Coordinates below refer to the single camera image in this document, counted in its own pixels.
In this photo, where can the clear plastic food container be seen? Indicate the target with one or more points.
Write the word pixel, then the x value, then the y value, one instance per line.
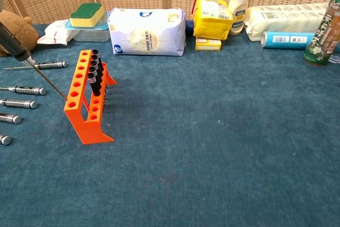
pixel 90 35

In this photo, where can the blue label drink bottle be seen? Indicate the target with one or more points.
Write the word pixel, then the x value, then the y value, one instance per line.
pixel 336 58

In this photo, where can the small yellow box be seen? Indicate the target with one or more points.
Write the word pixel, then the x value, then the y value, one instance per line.
pixel 208 45

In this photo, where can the white blue soft pack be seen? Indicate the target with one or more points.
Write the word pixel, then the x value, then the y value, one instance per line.
pixel 146 35

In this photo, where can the small black ringed screwdriver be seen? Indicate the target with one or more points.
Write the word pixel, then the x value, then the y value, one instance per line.
pixel 93 63
pixel 95 52
pixel 93 83
pixel 92 69
pixel 94 57

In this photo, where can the blue table cloth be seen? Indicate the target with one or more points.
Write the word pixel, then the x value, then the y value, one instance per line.
pixel 199 144

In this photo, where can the green yellow sponge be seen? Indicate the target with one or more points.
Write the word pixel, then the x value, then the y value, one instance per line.
pixel 86 14

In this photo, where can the long white paper pack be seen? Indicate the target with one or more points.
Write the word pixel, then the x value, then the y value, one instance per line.
pixel 281 19

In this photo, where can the silver black precision screwdriver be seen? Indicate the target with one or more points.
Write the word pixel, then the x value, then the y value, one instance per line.
pixel 29 90
pixel 16 46
pixel 21 103
pixel 53 65
pixel 4 140
pixel 10 118

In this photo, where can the green tea bottle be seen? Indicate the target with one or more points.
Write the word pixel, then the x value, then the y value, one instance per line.
pixel 318 41

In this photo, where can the orange screwdriver rack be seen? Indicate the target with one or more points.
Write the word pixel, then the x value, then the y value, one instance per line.
pixel 90 131

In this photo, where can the brown capybara plush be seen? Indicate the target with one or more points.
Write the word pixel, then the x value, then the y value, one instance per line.
pixel 24 30

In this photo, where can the yellow biscuit bag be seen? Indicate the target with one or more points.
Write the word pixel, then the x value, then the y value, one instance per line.
pixel 210 22

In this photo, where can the light blue cylinder roll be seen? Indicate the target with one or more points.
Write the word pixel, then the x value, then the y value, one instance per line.
pixel 287 40

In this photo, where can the mayonnaise bottle with clear cap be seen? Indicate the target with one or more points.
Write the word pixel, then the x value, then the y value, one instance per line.
pixel 237 11

